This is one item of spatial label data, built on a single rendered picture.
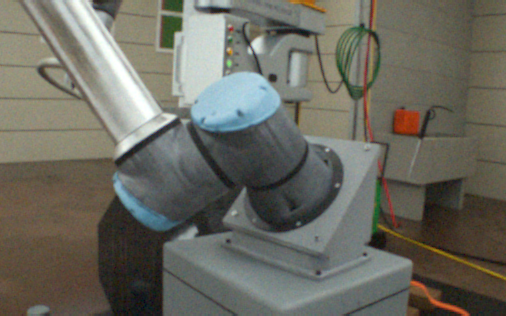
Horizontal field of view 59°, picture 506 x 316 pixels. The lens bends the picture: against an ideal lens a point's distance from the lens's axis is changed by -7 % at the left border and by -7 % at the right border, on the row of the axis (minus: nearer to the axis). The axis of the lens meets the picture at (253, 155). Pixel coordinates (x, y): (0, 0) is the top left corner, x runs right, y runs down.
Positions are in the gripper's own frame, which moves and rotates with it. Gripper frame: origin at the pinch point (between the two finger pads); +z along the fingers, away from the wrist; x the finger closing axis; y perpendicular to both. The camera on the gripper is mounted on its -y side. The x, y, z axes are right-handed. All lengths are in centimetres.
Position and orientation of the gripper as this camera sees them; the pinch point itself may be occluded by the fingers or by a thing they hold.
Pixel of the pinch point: (68, 82)
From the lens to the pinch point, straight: 158.4
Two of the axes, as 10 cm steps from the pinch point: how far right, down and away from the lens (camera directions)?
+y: 9.6, 2.6, -1.0
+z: -2.7, 9.4, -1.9
